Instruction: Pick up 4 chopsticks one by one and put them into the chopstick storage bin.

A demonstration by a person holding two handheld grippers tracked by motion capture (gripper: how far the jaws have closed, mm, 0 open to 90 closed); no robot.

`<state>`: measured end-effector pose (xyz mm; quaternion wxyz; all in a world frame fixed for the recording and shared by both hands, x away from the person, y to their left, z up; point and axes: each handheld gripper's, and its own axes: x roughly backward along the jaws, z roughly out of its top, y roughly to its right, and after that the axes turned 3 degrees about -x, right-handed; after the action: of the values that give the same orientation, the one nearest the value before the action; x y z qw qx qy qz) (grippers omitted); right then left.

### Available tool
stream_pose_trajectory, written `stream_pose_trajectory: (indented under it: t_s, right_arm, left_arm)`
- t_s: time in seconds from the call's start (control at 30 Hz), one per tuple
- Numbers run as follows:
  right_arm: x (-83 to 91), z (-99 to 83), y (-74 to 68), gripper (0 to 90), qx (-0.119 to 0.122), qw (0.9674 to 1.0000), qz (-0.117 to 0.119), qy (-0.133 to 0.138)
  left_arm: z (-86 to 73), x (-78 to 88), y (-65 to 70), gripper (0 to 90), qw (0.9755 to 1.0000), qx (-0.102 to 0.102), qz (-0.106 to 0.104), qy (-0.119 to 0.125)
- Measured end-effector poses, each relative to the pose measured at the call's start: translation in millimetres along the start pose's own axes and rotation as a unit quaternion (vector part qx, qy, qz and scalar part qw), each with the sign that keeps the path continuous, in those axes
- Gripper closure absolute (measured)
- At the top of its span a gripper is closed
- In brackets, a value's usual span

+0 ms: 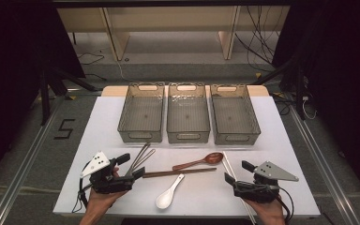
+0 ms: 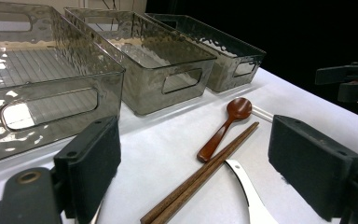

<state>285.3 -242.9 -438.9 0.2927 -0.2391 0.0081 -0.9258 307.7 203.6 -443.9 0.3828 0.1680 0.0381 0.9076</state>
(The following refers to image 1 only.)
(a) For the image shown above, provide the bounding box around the clear grey plastic bin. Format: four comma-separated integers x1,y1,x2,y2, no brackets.
117,82,166,143
166,82,211,144
210,83,262,146

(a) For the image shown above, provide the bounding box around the short aluminium rail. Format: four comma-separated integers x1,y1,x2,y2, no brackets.
67,88,103,96

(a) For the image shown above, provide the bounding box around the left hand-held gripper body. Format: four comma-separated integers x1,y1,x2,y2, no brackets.
80,151,135,195

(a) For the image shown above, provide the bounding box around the person's left hand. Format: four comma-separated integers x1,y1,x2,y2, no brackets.
85,167,129,215

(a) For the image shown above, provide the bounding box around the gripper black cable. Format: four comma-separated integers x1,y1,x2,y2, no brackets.
275,187,294,224
71,177,92,214

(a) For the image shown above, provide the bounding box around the hanging black cable bundle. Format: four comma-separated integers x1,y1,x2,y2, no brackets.
233,6,283,73

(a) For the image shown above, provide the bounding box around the black metal stand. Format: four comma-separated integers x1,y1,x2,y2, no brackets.
252,55,308,121
38,62,99,126

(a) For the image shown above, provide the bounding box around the person's right hand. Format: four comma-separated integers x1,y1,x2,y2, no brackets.
243,199,285,219

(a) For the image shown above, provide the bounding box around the thin white cable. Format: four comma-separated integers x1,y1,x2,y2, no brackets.
301,95,319,121

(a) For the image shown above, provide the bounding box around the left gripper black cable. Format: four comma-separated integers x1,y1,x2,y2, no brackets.
71,177,92,214

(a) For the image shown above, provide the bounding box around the aluminium floor rail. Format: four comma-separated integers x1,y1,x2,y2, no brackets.
0,97,64,225
289,106,360,225

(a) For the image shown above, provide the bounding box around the black curtain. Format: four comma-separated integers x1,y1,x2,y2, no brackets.
0,0,86,191
271,0,360,209

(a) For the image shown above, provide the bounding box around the white chopstick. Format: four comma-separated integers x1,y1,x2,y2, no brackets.
223,151,258,225
220,151,257,225

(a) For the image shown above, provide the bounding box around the black floor cable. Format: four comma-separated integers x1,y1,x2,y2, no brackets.
76,52,106,66

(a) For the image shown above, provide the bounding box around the brown wooden spoon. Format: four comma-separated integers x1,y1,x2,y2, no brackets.
172,152,224,172

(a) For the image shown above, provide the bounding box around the black cable coil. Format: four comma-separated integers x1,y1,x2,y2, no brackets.
270,92,293,116

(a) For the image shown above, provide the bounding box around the metal table knife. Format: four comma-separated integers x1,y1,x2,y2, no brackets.
127,142,152,176

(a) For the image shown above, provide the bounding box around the white ceramic spoon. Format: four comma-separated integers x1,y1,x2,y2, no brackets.
155,173,186,210

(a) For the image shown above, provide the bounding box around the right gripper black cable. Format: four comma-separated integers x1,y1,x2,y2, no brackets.
275,187,294,224

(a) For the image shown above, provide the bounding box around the light wooden desk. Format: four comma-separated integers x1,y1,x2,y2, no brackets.
55,6,292,62

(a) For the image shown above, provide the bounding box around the white floor cable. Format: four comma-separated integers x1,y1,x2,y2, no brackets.
115,59,133,83

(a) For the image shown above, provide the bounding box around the wooden table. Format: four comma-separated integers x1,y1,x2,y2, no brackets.
101,84,270,98

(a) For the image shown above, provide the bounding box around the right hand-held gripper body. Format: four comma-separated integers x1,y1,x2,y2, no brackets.
233,160,299,203

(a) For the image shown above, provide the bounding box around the white table mat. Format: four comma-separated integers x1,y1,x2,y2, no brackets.
52,95,322,218

